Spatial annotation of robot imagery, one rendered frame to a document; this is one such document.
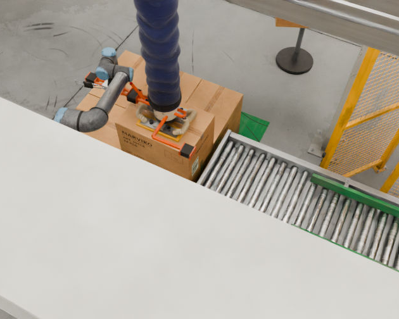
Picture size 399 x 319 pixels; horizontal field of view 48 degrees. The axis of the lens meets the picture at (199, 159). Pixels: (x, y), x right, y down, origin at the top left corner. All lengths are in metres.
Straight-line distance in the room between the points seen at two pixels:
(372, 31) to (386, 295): 0.38
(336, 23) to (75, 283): 0.45
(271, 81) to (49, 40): 2.50
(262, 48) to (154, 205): 4.91
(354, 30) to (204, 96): 3.35
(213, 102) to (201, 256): 3.61
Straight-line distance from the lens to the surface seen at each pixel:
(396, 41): 0.61
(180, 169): 3.27
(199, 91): 3.96
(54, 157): 0.33
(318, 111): 4.68
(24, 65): 5.27
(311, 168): 3.53
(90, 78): 3.38
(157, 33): 2.54
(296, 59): 5.06
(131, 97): 3.22
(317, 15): 0.61
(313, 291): 0.29
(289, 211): 3.36
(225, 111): 3.82
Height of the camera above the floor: 3.48
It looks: 57 degrees down
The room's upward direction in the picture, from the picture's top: 1 degrees clockwise
